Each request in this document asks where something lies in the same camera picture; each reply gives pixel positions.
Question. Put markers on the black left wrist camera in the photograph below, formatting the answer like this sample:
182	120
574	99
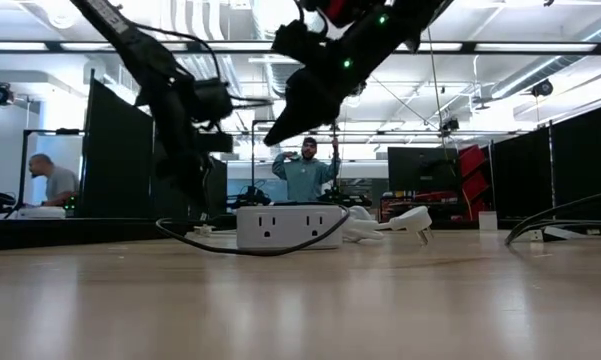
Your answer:
212	100

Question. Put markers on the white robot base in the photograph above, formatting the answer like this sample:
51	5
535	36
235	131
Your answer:
40	213

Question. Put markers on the black hanging camera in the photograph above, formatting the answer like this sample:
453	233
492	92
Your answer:
450	125
1	95
542	88

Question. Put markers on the red shelving rack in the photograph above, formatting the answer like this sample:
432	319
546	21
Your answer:
472	185

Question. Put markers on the black monitor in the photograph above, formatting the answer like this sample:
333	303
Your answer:
422	170

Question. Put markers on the white outlet cube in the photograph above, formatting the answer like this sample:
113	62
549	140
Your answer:
290	227

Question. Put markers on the long black power strip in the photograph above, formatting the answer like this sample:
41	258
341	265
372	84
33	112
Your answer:
80	235

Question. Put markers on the black rig crossbar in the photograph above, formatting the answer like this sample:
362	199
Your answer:
467	48

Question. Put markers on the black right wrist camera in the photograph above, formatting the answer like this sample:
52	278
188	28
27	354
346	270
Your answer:
297	45

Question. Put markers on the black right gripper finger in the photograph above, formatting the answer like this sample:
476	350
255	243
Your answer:
325	107
295	110

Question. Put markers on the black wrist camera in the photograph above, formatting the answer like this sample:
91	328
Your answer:
212	100
297	45

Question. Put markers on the person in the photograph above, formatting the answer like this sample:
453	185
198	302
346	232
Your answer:
305	175
60	182

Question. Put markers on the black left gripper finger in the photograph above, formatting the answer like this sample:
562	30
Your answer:
172	179
199	185

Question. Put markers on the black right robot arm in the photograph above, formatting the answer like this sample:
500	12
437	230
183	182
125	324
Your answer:
420	12

